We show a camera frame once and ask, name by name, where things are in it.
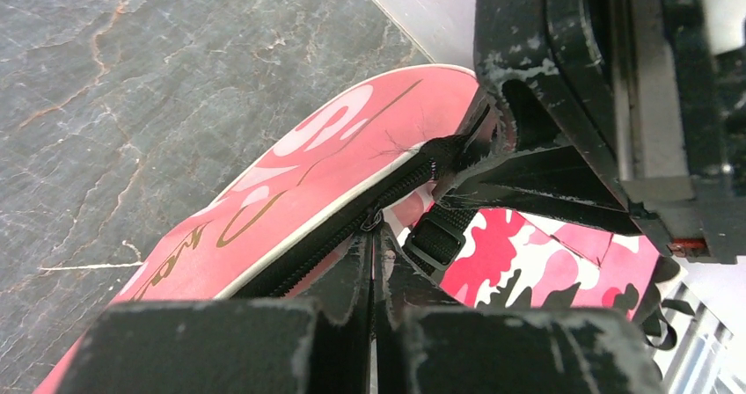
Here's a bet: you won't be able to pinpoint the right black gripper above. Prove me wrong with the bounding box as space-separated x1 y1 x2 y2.
437 0 745 265

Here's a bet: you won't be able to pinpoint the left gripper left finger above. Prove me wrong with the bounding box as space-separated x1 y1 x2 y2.
58 233 373 393

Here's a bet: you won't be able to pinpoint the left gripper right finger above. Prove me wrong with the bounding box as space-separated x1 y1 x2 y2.
372 228 663 393

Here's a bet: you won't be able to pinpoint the pink sport racket bag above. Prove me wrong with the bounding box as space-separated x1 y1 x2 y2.
39 64 479 393

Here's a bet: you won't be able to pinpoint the pink camouflage cloth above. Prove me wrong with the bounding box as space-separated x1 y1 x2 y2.
439 208 695 350

